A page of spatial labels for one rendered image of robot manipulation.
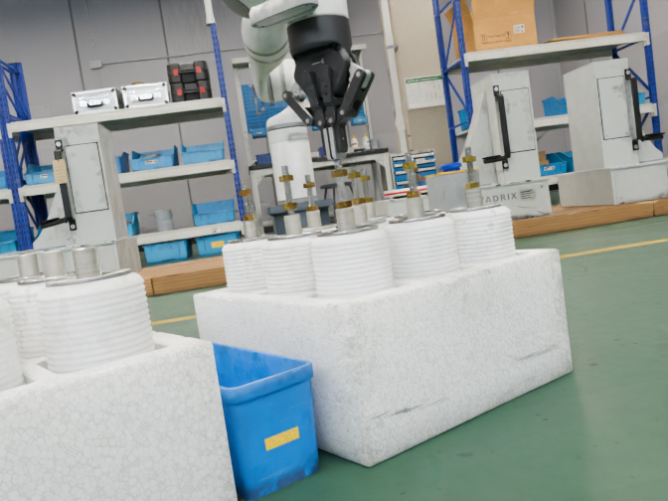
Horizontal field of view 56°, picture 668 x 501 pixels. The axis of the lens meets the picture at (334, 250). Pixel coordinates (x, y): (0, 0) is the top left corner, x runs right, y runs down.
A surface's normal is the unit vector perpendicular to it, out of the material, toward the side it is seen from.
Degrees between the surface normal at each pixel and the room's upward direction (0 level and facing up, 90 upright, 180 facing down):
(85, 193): 90
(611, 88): 90
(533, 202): 90
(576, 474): 0
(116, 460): 90
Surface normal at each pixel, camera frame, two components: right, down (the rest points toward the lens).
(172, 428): 0.62, -0.03
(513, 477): -0.15, -0.99
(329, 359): -0.79, 0.16
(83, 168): 0.14, 0.05
